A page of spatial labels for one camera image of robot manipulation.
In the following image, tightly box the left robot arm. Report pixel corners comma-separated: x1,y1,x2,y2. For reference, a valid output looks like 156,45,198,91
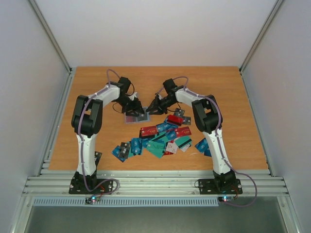
69,77,144,194

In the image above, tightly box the red VIP card centre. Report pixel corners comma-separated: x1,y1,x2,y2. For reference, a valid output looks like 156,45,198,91
174,127,191,137

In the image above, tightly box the blue card right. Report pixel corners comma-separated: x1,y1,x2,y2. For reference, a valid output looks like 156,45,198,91
195,138,209,153

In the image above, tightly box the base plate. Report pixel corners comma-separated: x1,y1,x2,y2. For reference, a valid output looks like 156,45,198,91
198,179,243,195
69,172,113,195

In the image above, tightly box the white card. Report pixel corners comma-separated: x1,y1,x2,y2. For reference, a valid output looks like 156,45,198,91
165,142,178,154

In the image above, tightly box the left base plate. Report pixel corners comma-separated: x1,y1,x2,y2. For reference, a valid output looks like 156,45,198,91
69,172,113,195

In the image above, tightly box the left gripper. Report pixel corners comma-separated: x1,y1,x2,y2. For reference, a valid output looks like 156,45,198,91
116,96,145,117

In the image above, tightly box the black VIP card left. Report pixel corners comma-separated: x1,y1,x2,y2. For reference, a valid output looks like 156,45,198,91
119,142,130,159

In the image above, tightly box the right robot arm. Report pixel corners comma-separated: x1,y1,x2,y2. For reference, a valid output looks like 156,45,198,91
147,79,236,194

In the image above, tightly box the blue slotted cable duct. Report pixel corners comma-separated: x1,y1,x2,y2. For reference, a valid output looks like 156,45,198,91
33,197,219,207

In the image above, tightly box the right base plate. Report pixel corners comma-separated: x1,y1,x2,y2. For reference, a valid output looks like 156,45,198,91
198,179,243,195

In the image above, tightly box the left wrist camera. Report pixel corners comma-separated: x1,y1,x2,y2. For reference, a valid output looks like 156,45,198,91
129,92,138,100

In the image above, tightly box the red card upper right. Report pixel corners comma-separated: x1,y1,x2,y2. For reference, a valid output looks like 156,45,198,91
166,115,183,126

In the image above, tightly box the teal VIP card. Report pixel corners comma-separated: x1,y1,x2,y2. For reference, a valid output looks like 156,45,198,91
146,141,166,158

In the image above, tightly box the red vip card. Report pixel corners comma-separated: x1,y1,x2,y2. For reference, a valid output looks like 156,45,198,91
139,126,158,138
174,127,191,137

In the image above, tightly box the blue card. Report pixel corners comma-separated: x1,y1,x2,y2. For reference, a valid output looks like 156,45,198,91
112,146,126,163
195,138,209,153

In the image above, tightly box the red VIP card upper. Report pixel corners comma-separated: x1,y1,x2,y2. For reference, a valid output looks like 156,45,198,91
139,126,158,138

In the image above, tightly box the black card lone left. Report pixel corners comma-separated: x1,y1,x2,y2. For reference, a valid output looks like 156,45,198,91
94,151,102,166

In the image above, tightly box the red card bottom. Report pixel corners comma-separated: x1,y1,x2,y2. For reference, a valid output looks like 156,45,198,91
125,116,137,123

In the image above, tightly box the blue card left bottom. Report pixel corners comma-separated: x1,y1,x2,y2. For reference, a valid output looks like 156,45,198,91
112,146,126,163

